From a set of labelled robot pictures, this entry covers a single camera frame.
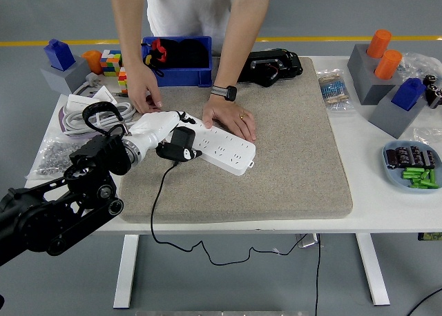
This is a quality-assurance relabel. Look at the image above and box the blue house-shaped block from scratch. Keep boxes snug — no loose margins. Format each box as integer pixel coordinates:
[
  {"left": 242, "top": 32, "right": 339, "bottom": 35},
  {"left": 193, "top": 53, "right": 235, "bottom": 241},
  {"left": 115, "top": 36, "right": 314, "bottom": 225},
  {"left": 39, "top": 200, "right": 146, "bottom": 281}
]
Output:
[
  {"left": 44, "top": 39, "right": 77, "bottom": 71},
  {"left": 391, "top": 77, "right": 427, "bottom": 112}
]

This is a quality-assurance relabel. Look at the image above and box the orange cylinder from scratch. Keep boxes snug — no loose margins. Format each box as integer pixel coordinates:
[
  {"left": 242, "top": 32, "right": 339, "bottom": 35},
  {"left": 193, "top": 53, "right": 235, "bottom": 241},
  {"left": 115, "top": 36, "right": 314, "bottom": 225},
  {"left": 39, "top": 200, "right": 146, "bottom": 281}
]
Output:
[
  {"left": 374, "top": 49, "right": 404, "bottom": 81},
  {"left": 366, "top": 29, "right": 394, "bottom": 59}
]

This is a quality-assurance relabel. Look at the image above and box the black floor cable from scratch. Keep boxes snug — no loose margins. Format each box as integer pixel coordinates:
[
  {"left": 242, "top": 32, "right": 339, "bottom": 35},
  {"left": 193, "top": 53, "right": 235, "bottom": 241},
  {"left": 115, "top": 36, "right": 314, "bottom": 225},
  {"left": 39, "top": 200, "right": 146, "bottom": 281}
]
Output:
[{"left": 406, "top": 287, "right": 442, "bottom": 316}]

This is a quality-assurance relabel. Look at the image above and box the light blue tray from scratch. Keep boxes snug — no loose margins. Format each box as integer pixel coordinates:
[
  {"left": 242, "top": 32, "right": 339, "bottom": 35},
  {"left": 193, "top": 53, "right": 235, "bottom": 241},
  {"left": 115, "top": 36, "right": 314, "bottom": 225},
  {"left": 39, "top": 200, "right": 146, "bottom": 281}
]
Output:
[{"left": 382, "top": 140, "right": 442, "bottom": 195}]

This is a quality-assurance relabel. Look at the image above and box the grey two-hole block holder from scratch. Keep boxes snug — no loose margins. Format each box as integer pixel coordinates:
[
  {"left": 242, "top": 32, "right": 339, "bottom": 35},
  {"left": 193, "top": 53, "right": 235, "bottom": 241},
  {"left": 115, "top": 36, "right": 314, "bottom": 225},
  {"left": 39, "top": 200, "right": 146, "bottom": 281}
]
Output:
[{"left": 347, "top": 43, "right": 405, "bottom": 106}]

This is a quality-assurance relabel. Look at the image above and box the grey under-table box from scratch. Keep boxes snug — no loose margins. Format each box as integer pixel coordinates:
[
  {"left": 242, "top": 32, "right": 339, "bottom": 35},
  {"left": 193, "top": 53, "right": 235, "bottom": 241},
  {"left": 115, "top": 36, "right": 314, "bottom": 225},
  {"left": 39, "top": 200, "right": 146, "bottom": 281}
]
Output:
[{"left": 296, "top": 233, "right": 319, "bottom": 250}]

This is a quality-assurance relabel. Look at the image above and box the clear bag of resistors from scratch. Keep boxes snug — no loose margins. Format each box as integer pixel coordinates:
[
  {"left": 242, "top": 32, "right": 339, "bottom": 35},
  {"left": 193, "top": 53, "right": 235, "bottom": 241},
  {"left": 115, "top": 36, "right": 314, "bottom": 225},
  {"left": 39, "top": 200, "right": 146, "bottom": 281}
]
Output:
[{"left": 316, "top": 69, "right": 356, "bottom": 112}]

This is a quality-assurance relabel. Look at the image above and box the large clear plastic bag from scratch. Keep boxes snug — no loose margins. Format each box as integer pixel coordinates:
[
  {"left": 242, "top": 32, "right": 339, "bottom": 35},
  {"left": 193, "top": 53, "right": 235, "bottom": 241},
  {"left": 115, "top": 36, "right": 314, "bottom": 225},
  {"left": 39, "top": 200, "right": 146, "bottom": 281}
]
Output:
[{"left": 396, "top": 52, "right": 442, "bottom": 86}]

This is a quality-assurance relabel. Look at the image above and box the blue plastic bin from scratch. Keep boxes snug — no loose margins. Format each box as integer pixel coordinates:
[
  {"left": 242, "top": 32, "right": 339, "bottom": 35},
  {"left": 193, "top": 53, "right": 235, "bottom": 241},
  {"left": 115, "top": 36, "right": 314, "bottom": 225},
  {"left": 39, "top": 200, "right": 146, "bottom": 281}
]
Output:
[{"left": 142, "top": 35, "right": 214, "bottom": 88}]

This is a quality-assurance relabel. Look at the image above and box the coiled white power cable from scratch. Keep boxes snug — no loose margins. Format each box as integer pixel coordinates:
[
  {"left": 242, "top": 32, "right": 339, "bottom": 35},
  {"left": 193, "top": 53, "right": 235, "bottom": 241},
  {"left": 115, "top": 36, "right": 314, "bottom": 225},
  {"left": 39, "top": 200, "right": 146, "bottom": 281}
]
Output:
[{"left": 63, "top": 82, "right": 139, "bottom": 137}]

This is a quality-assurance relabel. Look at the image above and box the black hanging cable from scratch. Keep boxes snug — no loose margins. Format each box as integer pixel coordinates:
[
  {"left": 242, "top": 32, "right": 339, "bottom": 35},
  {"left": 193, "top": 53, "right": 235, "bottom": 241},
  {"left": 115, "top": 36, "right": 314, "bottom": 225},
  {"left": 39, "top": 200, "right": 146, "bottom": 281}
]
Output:
[{"left": 314, "top": 233, "right": 323, "bottom": 316}]

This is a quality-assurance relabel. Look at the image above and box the white table leg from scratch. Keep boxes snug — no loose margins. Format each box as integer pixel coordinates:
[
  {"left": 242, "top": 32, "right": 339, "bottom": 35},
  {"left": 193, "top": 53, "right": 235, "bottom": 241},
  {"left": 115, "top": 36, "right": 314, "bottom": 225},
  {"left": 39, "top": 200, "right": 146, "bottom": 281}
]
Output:
[
  {"left": 355, "top": 233, "right": 391, "bottom": 306},
  {"left": 113, "top": 233, "right": 141, "bottom": 309}
]

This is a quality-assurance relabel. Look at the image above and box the person's right hand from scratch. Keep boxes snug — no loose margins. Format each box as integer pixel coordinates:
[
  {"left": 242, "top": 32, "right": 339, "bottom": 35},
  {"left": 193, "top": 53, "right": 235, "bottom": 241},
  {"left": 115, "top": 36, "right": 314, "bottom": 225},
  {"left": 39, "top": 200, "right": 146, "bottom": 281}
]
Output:
[{"left": 126, "top": 66, "right": 164, "bottom": 114}]

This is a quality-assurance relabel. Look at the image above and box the person's left hand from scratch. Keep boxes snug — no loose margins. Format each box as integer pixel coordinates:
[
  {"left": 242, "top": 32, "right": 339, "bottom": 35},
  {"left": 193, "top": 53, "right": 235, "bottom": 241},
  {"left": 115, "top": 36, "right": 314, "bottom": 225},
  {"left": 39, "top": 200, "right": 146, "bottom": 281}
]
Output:
[{"left": 202, "top": 97, "right": 258, "bottom": 141}]

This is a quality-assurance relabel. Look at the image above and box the grey one-hole block holder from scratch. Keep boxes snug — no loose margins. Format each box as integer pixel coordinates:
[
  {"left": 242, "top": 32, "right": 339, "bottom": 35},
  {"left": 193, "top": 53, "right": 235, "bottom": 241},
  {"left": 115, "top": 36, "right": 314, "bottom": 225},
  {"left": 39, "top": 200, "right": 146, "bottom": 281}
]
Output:
[
  {"left": 367, "top": 86, "right": 429, "bottom": 140},
  {"left": 40, "top": 56, "right": 93, "bottom": 95}
]

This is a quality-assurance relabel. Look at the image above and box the black wrist watch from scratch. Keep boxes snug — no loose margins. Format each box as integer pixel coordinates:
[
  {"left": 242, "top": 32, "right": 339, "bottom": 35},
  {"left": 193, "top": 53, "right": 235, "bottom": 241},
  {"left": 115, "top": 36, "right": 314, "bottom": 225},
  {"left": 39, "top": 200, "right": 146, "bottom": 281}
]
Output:
[{"left": 210, "top": 84, "right": 238, "bottom": 102}]

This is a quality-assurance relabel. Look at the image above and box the black plug adapter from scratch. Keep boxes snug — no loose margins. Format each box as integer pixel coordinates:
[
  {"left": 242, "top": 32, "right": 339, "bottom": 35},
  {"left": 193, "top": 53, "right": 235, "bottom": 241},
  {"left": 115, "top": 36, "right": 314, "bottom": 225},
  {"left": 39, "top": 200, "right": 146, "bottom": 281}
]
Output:
[{"left": 169, "top": 126, "right": 197, "bottom": 164}]

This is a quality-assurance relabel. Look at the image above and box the black pouch with red trim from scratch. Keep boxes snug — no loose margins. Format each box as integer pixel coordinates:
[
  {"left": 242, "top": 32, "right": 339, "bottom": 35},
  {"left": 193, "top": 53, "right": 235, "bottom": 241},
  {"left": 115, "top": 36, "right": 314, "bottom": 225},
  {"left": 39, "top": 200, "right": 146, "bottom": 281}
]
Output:
[{"left": 142, "top": 37, "right": 211, "bottom": 77}]

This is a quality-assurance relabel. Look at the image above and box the white three-pin plug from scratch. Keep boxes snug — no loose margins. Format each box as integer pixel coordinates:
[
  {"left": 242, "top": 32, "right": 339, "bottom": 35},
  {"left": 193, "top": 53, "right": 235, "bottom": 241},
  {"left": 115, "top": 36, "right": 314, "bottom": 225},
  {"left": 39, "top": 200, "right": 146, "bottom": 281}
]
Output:
[{"left": 84, "top": 72, "right": 104, "bottom": 88}]

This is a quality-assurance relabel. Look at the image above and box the black device housing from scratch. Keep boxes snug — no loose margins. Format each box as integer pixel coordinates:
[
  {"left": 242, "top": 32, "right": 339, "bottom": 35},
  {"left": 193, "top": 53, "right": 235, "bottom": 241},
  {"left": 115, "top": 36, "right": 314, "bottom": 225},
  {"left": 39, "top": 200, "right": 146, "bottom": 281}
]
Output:
[{"left": 237, "top": 48, "right": 304, "bottom": 88}]

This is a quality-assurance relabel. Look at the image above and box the grey-brown mat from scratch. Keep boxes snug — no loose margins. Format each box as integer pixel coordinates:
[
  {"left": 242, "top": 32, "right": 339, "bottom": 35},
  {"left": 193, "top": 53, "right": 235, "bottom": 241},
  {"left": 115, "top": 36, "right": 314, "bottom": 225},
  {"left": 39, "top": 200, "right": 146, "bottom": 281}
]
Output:
[{"left": 117, "top": 56, "right": 354, "bottom": 224}]

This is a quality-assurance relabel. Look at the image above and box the white wall switch plate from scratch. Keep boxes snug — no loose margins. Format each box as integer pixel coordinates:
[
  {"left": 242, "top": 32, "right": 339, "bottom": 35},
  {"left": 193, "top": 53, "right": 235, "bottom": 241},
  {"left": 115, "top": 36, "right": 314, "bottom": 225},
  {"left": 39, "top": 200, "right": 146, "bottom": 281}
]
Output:
[
  {"left": 92, "top": 86, "right": 118, "bottom": 108},
  {"left": 66, "top": 93, "right": 102, "bottom": 114}
]

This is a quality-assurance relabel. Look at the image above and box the white power strip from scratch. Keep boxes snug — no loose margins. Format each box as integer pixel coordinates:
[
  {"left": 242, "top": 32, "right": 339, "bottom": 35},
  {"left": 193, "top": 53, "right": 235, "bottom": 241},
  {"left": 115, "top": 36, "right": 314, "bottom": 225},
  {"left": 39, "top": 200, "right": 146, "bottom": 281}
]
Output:
[{"left": 188, "top": 115, "right": 258, "bottom": 176}]

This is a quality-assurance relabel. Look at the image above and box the thin black plug cord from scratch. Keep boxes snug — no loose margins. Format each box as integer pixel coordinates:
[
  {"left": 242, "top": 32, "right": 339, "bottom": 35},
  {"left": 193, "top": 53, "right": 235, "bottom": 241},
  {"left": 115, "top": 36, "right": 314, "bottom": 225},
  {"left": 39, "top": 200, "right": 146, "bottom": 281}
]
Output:
[{"left": 150, "top": 161, "right": 310, "bottom": 266}]

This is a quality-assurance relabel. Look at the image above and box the orange plastic toy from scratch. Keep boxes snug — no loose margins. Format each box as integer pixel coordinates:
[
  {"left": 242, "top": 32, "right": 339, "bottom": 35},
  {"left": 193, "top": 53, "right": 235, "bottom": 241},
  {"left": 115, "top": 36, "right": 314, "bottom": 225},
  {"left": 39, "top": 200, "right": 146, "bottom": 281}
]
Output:
[{"left": 81, "top": 50, "right": 104, "bottom": 75}]

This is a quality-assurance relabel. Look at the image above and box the small clear plastic bag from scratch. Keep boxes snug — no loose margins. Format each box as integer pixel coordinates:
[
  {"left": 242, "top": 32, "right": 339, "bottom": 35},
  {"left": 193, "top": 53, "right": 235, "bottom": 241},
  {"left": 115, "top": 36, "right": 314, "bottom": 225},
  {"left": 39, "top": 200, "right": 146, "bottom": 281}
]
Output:
[{"left": 413, "top": 127, "right": 442, "bottom": 146}]

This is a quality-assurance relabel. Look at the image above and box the clear bag of metal nuts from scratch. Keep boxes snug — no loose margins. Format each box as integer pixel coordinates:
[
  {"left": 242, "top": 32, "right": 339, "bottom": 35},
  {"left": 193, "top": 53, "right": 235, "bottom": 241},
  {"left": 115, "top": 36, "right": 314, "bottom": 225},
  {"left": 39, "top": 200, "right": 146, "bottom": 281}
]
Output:
[{"left": 26, "top": 136, "right": 87, "bottom": 179}]

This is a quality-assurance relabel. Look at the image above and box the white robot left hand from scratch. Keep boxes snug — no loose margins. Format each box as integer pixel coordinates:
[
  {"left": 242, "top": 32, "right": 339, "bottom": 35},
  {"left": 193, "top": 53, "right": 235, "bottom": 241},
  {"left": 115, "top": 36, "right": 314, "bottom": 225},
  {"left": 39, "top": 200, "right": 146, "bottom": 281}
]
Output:
[{"left": 130, "top": 110, "right": 204, "bottom": 164}]

